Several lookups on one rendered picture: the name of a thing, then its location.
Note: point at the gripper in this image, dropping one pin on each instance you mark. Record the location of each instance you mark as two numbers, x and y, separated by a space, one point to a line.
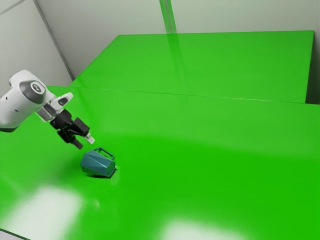
63 120

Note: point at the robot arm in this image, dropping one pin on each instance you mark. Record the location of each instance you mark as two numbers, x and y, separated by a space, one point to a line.
22 100

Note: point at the teal faceted mug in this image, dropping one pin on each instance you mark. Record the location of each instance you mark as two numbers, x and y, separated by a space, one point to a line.
99 164

